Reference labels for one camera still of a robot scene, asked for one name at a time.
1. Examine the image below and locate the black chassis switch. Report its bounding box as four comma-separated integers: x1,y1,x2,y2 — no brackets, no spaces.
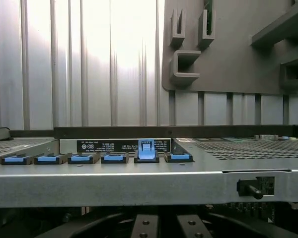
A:
235,176,276,200

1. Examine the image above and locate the upright blue card retention clip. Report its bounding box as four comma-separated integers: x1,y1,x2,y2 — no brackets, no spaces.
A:
134,138,160,164

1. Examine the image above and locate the black open PC case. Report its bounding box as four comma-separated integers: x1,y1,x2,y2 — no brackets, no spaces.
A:
0,125,298,238

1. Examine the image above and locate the grey parts rack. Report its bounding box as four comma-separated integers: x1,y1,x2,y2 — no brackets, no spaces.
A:
161,0,298,97

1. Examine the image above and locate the green RAM stick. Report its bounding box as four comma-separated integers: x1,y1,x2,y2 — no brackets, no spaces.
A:
204,0,214,34

